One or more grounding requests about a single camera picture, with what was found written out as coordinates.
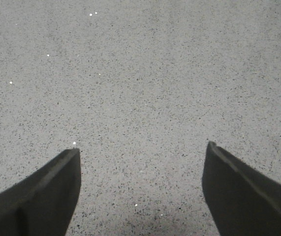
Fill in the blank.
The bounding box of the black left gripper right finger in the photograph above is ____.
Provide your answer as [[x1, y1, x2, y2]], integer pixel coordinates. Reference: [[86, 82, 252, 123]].
[[202, 142, 281, 236]]

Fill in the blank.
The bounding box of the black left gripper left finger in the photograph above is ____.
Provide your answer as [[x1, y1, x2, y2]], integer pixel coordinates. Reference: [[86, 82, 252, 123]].
[[0, 148, 81, 236]]

